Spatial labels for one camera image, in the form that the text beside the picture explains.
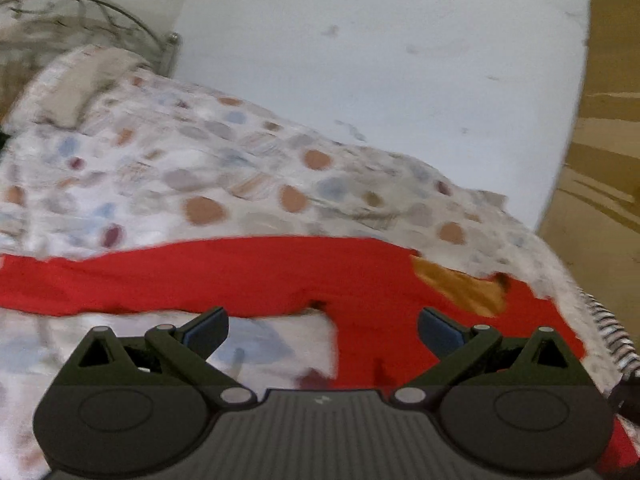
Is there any metal bed headboard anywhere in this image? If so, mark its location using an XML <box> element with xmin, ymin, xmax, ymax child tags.
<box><xmin>0</xmin><ymin>0</ymin><xmax>181</xmax><ymax>111</ymax></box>

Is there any red garment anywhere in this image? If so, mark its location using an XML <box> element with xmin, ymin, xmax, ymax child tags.
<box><xmin>1</xmin><ymin>236</ymin><xmax>639</xmax><ymax>479</ymax></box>

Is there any black white striped bedsheet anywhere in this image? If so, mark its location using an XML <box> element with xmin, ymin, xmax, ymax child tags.
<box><xmin>580</xmin><ymin>290</ymin><xmax>640</xmax><ymax>379</ymax></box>

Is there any beige pillow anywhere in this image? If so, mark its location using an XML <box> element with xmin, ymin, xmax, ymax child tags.
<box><xmin>2</xmin><ymin>44</ymin><xmax>151</xmax><ymax>134</ymax></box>

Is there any plywood wardrobe panel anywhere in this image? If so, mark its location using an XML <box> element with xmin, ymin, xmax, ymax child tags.
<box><xmin>539</xmin><ymin>0</ymin><xmax>640</xmax><ymax>340</ymax></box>

